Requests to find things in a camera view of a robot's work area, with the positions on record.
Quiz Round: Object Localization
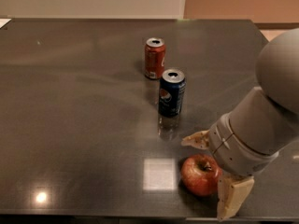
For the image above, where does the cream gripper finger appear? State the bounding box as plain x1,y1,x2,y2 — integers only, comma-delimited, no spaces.
217,173,254,221
181,131,209,150

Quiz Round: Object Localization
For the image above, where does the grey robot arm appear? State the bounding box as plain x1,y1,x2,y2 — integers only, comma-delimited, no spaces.
181,29,299,221

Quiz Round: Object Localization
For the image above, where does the red apple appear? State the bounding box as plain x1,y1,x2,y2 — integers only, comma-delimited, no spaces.
180,154,222,197

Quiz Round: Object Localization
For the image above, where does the blue pepsi can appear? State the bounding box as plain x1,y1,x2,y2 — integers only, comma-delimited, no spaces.
158,68,186,118

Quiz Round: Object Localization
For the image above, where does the red cola can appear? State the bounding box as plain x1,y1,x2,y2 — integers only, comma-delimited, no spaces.
145,37,166,79

